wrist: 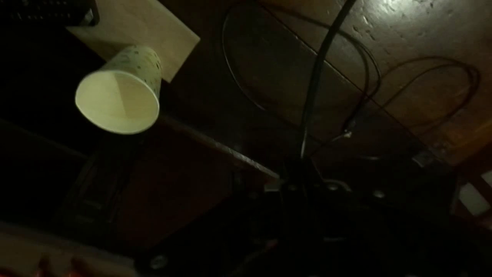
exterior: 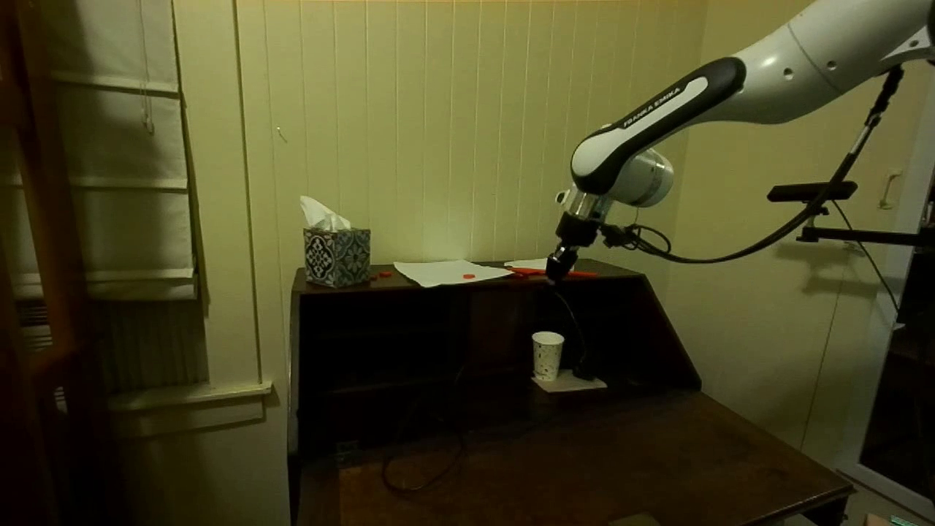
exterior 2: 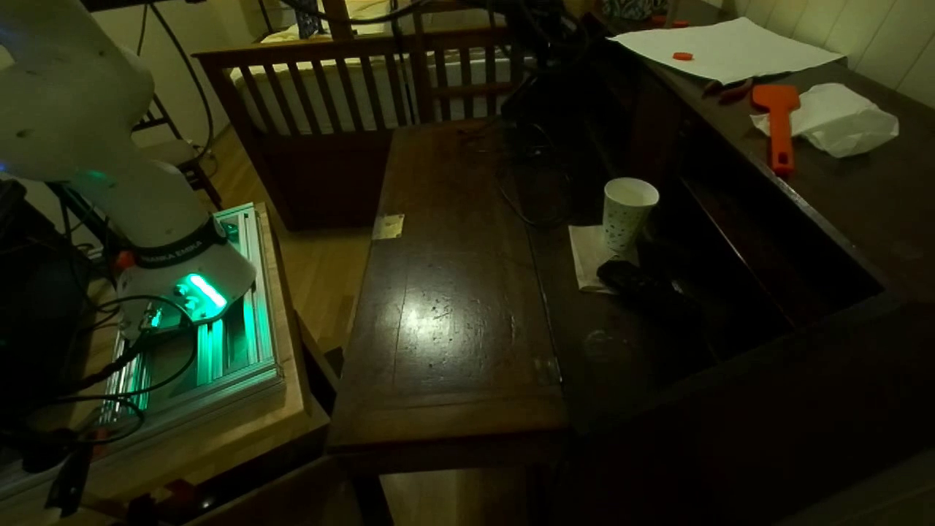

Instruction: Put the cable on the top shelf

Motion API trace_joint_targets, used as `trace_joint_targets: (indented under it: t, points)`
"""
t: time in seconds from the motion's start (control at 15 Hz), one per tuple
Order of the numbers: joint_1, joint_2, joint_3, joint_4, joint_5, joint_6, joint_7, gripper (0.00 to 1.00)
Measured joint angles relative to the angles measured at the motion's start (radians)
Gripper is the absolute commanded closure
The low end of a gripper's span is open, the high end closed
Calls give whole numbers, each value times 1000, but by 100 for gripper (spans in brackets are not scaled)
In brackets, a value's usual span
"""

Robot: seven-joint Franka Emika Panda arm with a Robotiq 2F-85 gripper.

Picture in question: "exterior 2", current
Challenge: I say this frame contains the patterned tissue box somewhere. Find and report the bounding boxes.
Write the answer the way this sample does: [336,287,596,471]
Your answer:
[594,0,676,30]

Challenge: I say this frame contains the white paper cup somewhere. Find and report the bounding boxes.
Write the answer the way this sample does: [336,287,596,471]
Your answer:
[600,176,663,264]

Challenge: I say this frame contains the light wooden robot platform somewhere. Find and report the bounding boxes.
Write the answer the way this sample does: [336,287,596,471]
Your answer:
[0,203,336,520]

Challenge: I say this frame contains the orange handled scraper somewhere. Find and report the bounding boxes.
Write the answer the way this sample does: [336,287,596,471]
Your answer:
[748,81,803,179]

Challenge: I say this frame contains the black remote control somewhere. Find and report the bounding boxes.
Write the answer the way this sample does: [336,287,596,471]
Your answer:
[594,254,710,330]

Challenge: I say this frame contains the small brass plate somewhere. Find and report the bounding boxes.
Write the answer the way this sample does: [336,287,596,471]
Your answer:
[368,211,410,243]

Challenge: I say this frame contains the green lit robot base box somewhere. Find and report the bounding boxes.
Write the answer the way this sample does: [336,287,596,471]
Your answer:
[95,200,286,433]

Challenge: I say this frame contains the dark wooden secretary desk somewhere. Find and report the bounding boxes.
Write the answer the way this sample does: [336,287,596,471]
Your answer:
[324,0,935,526]

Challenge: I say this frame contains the red pen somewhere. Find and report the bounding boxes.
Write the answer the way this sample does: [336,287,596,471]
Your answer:
[714,80,761,109]

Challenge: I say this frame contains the black looped base cables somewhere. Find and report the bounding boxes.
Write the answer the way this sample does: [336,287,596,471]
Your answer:
[42,289,206,454]

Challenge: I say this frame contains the white paper sheet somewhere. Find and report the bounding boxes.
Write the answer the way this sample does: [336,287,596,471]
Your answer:
[607,15,848,89]

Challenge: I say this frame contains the crumpled white tissue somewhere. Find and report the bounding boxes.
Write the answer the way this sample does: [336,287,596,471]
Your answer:
[748,80,903,162]

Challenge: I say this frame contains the white napkin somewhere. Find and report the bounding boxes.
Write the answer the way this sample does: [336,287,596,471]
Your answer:
[568,223,626,295]

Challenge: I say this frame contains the black metal chair frame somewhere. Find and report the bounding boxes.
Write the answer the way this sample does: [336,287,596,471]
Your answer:
[128,91,225,213]

